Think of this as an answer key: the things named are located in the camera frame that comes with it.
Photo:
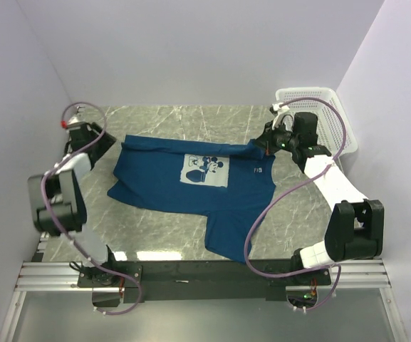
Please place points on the aluminium frame rail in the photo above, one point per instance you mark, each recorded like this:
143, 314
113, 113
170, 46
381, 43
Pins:
39, 276

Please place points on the white plastic basket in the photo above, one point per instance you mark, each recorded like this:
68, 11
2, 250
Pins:
329, 130

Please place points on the blue t shirt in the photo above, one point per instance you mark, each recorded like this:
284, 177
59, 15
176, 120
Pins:
230, 185

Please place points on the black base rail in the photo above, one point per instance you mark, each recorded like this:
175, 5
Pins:
195, 280

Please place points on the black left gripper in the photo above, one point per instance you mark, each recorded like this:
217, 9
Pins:
106, 141

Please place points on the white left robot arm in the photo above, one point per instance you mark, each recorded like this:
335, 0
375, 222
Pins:
58, 207

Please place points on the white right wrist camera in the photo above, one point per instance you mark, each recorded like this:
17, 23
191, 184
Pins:
279, 110

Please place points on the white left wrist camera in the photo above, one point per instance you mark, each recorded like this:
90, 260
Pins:
70, 123

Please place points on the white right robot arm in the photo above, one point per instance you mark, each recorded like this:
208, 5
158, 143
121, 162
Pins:
355, 229

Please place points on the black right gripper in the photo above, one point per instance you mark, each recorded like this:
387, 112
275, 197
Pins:
266, 138

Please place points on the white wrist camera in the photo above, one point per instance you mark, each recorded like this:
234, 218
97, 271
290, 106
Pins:
279, 110
70, 123

